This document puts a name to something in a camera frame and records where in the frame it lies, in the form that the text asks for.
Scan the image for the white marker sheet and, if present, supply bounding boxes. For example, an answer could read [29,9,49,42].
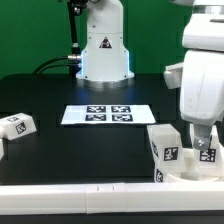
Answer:
[61,105,155,125]

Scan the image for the black cables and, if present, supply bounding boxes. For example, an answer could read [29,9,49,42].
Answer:
[32,55,82,75]

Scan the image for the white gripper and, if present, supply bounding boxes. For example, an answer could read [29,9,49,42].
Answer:
[164,13,224,150]

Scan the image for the white round stool seat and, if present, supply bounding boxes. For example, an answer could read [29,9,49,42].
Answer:
[154,148,223,183]

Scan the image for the white front rail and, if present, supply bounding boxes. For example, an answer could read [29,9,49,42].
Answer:
[0,182,224,215]

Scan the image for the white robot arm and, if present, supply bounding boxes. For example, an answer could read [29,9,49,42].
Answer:
[77,0,224,150]

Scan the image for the black camera pole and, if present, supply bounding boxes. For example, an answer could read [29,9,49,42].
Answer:
[66,0,88,79]

